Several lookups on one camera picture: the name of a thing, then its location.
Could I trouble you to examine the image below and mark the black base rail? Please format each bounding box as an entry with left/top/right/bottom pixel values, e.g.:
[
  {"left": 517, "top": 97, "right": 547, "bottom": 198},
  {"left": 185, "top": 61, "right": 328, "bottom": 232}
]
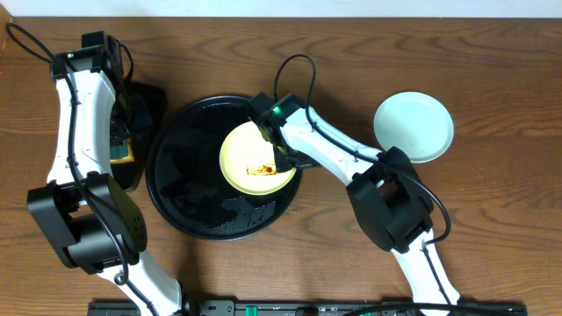
[{"left": 86, "top": 298, "right": 528, "bottom": 316}]

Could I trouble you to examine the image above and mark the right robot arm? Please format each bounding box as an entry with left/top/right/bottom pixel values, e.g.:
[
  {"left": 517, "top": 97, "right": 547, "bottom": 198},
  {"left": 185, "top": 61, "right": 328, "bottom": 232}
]
[{"left": 249, "top": 93, "right": 461, "bottom": 305}]

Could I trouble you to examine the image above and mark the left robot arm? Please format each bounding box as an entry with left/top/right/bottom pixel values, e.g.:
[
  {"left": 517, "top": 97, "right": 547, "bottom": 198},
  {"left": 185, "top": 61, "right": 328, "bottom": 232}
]
[{"left": 27, "top": 31, "right": 183, "bottom": 315}]

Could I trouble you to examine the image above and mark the black rectangular tray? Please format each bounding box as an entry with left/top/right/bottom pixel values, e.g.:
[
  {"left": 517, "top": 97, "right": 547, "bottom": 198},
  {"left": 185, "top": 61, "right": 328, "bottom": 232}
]
[{"left": 110, "top": 81, "right": 168, "bottom": 191}]

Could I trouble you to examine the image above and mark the black round tray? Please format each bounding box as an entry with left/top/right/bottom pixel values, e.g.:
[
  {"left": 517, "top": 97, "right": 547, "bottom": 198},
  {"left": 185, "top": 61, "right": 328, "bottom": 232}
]
[{"left": 146, "top": 95, "right": 302, "bottom": 241}]

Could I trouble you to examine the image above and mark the yellow plate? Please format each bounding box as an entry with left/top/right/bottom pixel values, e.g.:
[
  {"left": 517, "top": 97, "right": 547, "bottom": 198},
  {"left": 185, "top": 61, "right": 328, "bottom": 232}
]
[{"left": 219, "top": 121, "right": 296, "bottom": 196}]

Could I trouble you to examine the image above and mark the light blue plate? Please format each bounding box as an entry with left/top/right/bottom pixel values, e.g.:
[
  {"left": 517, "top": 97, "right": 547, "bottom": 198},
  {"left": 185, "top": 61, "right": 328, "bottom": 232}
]
[{"left": 373, "top": 91, "right": 454, "bottom": 163}]

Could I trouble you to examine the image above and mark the green and yellow sponge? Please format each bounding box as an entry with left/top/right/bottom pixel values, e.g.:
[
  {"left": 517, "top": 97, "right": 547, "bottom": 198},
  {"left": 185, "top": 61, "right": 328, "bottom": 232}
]
[{"left": 110, "top": 139, "right": 134, "bottom": 165}]

